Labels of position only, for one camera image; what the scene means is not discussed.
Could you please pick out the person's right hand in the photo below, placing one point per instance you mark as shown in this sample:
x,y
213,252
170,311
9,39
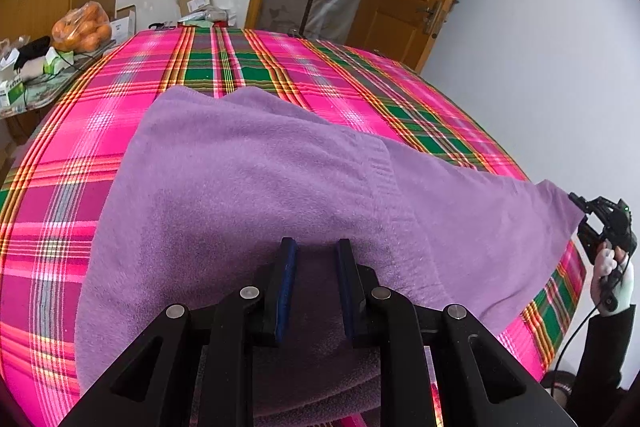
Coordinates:
x,y
625,289

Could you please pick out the folding table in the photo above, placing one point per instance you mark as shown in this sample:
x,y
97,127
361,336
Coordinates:
x,y
50,87

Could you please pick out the purple fleece garment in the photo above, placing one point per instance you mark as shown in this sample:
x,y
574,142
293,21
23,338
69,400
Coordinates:
x,y
250,187

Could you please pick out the black pouch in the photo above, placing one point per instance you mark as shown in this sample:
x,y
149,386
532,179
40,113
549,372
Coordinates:
x,y
31,52

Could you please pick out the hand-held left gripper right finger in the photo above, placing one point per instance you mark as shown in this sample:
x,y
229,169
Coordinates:
x,y
348,289

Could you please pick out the green white box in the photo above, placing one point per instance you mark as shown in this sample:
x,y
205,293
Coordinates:
x,y
11,92

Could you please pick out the green tissue pack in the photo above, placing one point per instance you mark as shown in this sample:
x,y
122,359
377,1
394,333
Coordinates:
x,y
57,62

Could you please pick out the open cardboard box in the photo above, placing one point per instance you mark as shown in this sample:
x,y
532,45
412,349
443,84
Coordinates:
x,y
195,2

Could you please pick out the white carton box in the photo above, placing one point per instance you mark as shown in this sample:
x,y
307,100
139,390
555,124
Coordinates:
x,y
122,24

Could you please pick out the black stand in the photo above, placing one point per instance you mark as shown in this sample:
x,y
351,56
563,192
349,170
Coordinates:
x,y
162,25

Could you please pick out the pink green plaid bed sheet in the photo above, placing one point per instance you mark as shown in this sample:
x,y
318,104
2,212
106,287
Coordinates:
x,y
75,157

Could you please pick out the bag of oranges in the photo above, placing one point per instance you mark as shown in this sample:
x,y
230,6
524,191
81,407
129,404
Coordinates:
x,y
82,29

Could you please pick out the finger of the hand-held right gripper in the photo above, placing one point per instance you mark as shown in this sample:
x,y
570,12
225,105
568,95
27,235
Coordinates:
x,y
586,205

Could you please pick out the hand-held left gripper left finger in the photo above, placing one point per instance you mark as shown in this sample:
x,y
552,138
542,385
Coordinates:
x,y
285,289

